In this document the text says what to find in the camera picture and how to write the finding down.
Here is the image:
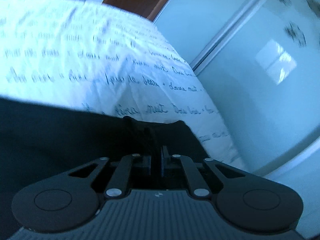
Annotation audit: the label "black pants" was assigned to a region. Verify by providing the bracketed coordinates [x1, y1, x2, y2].
[1, 99, 207, 239]

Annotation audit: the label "white script-print bedspread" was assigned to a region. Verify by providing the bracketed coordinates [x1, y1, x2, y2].
[1, 0, 247, 170]

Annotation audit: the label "white sliding wardrobe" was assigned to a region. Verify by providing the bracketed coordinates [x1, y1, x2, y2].
[152, 0, 320, 238]

